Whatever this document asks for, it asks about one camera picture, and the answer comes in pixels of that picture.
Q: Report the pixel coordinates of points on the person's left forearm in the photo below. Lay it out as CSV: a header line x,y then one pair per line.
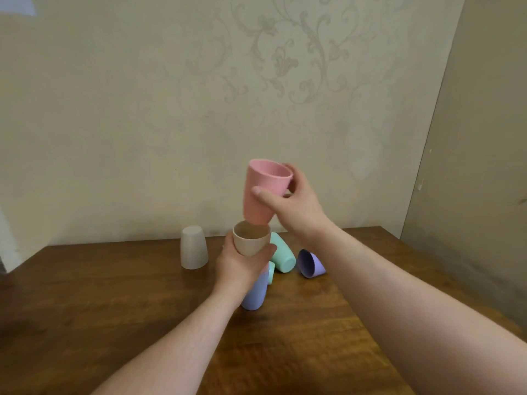
x,y
173,349

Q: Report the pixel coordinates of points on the light blue plastic cup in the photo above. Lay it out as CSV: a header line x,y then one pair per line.
x,y
256,294

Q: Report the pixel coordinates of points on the person's right hand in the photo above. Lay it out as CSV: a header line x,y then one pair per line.
x,y
300,209

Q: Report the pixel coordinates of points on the grey white plastic cup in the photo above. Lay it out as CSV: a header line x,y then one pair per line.
x,y
193,247

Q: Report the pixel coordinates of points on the person's right thumb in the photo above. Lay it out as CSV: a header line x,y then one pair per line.
x,y
266,196

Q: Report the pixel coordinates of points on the purple plastic cup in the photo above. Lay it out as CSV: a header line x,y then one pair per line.
x,y
311,264

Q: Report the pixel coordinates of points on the person's left hand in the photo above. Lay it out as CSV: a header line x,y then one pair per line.
x,y
232,273

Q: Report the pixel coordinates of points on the person's right forearm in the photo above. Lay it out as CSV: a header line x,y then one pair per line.
x,y
403,316

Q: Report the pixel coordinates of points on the person's left thumb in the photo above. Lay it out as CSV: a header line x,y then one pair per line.
x,y
229,247

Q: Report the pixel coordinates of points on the beige plastic cup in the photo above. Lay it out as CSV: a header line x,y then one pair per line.
x,y
251,238

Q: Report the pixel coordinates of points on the mint green plastic cup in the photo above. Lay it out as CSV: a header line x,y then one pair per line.
x,y
283,255
271,273

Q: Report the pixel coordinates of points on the pink plastic cup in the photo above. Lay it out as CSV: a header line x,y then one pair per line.
x,y
263,193

